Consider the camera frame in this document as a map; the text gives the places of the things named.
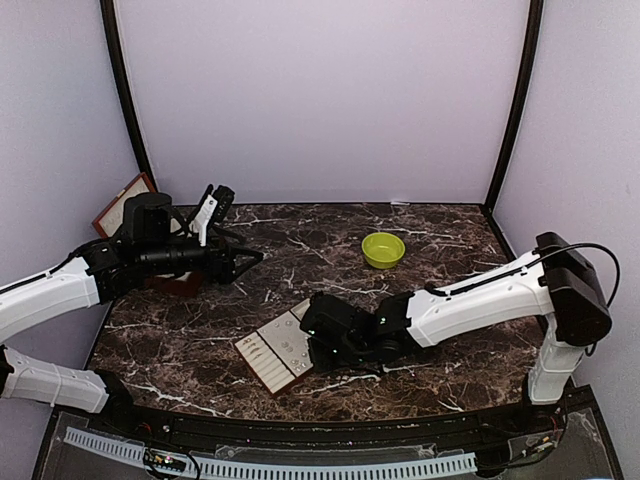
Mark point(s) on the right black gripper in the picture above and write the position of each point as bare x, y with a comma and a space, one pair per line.
319, 359

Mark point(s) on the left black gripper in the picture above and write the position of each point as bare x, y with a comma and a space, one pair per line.
224, 272

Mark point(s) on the beige jewelry tray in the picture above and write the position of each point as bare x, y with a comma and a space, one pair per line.
277, 353

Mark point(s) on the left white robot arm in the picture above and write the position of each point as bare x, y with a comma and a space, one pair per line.
59, 290

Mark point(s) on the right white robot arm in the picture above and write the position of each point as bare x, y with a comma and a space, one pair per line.
554, 281

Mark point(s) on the brown wooden jewelry box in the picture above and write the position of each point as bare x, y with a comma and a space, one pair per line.
110, 219

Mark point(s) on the green plastic bowl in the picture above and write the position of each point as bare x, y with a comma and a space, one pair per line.
383, 250

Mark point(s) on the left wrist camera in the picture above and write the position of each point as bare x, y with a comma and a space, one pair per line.
213, 206

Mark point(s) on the white slotted cable duct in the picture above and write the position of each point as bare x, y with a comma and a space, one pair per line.
253, 463

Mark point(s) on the black front rail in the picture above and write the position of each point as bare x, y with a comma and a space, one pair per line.
212, 406

